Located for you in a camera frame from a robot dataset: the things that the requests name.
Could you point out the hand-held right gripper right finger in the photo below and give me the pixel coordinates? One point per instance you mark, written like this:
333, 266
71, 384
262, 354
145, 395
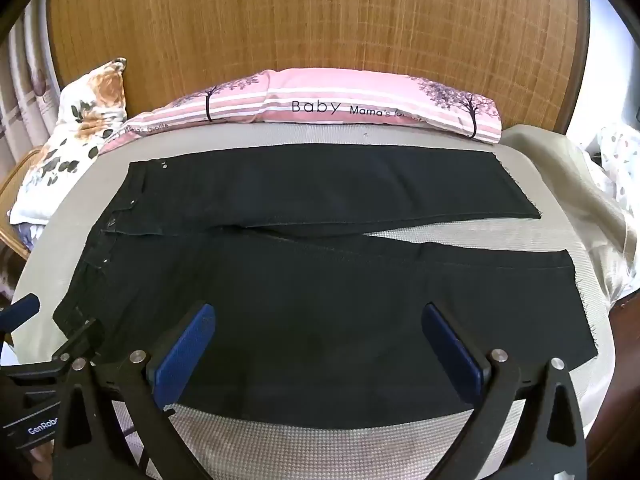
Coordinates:
452, 350

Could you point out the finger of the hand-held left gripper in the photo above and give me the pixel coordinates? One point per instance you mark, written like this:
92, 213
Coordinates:
77, 342
20, 310

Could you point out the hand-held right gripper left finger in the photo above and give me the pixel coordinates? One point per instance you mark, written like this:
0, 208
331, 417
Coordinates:
182, 355

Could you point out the black pants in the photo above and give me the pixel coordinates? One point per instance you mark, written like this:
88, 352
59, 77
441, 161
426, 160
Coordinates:
300, 285

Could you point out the wooden chair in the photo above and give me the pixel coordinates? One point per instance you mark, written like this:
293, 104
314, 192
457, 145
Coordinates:
12, 185

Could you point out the floral pillow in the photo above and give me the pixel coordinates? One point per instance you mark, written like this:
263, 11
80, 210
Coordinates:
75, 125

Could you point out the beige blanket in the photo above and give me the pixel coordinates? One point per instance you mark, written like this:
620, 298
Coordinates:
560, 170

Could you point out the pale curtain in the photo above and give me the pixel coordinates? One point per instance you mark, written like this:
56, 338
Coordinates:
25, 85

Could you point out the white floral cloth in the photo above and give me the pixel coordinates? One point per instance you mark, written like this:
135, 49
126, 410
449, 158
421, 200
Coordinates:
620, 160

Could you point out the pink striped pillow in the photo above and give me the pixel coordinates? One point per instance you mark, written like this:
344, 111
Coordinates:
310, 90

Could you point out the wooden headboard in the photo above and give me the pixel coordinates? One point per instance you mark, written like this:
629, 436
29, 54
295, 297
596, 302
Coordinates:
300, 20

